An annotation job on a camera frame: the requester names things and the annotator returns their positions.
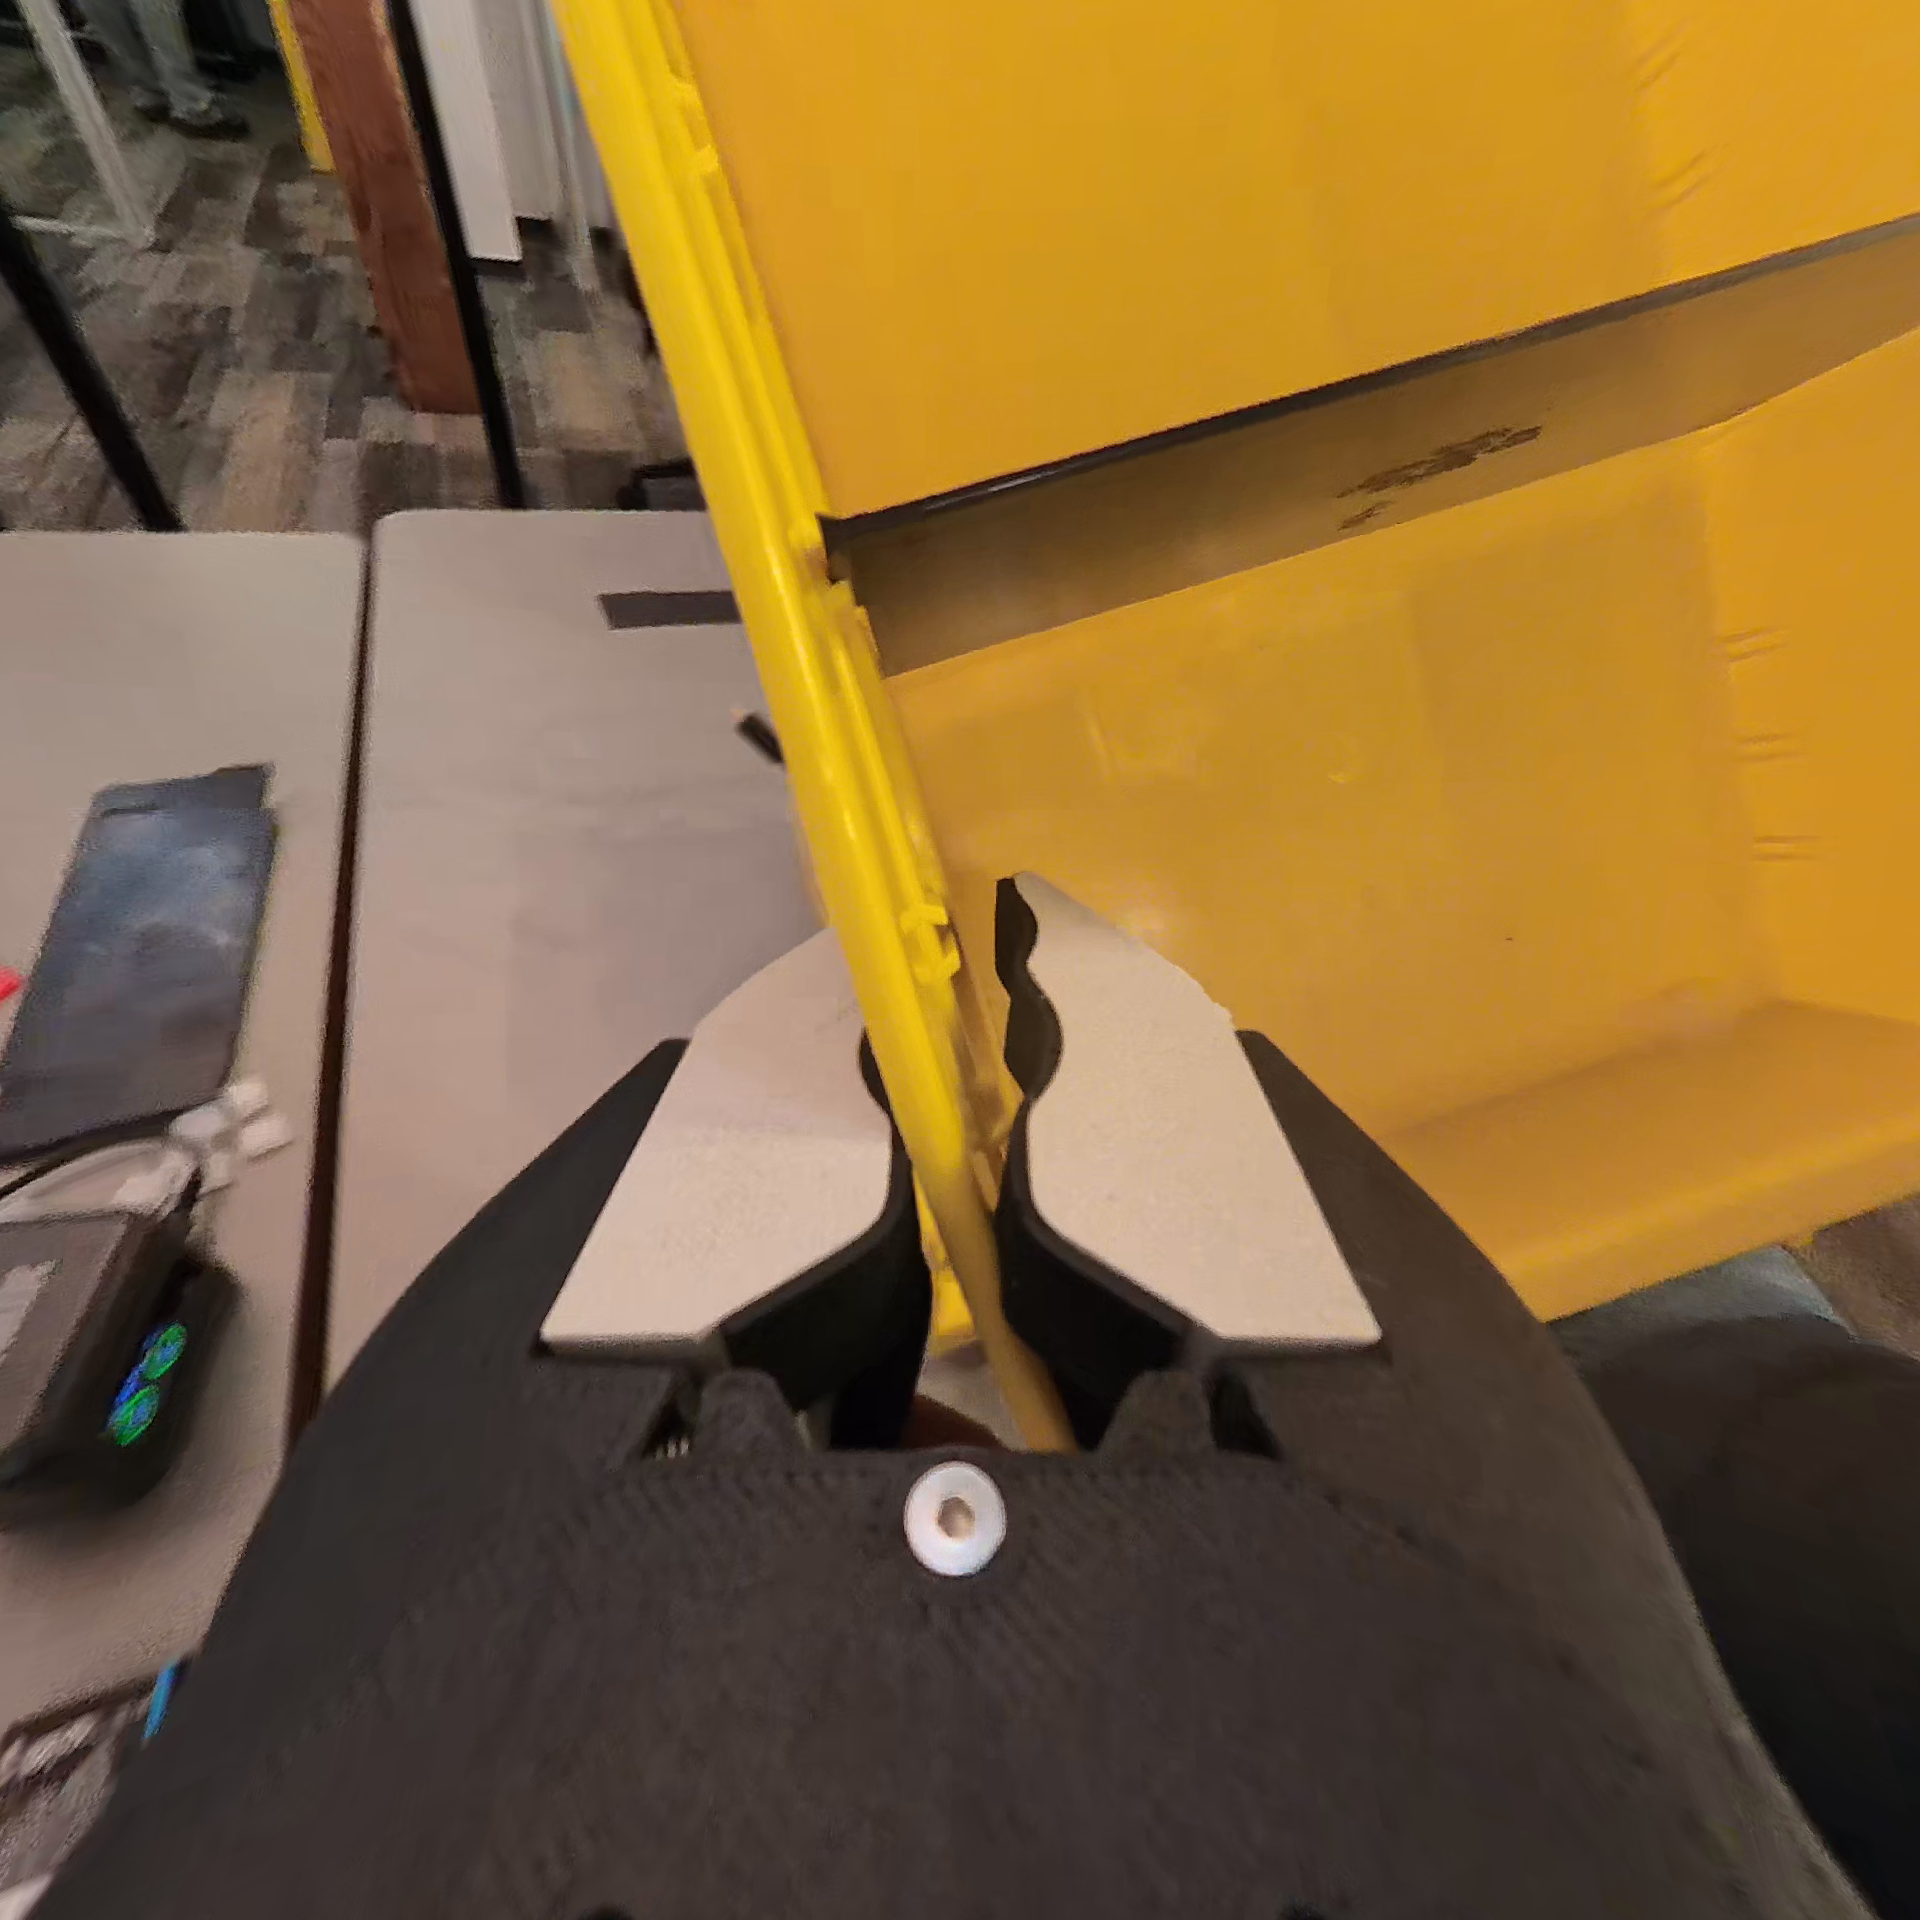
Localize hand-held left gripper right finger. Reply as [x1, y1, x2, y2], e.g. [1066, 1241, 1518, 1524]
[992, 869, 1386, 1453]

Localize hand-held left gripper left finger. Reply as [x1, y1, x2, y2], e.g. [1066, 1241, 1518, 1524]
[535, 925, 936, 1450]

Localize yellow plastic bin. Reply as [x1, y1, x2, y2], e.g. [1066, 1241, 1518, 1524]
[546, 0, 1920, 1457]

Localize scattered white plastic clips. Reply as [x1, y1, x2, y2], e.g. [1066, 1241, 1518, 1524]
[161, 1076, 295, 1198]

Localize black bin divider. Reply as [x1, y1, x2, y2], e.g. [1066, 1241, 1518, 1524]
[821, 216, 1920, 680]

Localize black printed charger box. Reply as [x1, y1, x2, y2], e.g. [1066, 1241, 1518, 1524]
[0, 1205, 246, 1502]

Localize wooden post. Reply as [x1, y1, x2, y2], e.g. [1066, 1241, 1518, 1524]
[283, 0, 486, 417]

